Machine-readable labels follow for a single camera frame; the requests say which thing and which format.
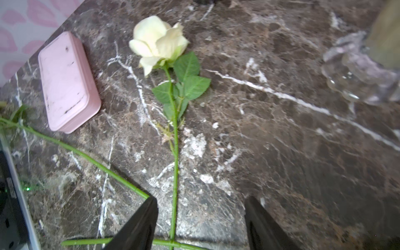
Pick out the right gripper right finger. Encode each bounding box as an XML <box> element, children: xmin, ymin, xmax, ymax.
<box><xmin>244</xmin><ymin>196</ymin><xmax>300</xmax><ymax>250</ymax></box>

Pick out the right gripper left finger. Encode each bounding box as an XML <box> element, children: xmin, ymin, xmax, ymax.
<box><xmin>103</xmin><ymin>197</ymin><xmax>158</xmax><ymax>250</ymax></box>

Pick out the cream rose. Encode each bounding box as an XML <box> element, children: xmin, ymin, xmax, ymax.
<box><xmin>1</xmin><ymin>117</ymin><xmax>150</xmax><ymax>199</ymax></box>
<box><xmin>129</xmin><ymin>16</ymin><xmax>211</xmax><ymax>250</ymax></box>

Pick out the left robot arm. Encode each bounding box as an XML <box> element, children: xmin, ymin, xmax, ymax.
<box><xmin>1</xmin><ymin>130</ymin><xmax>41</xmax><ymax>250</ymax></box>

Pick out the pink flat case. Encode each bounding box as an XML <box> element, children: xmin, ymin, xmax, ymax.
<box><xmin>38</xmin><ymin>31</ymin><xmax>101</xmax><ymax>134</ymax></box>

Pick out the clear glass vase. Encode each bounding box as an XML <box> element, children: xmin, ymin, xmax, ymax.
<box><xmin>321</xmin><ymin>0</ymin><xmax>400</xmax><ymax>106</ymax></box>

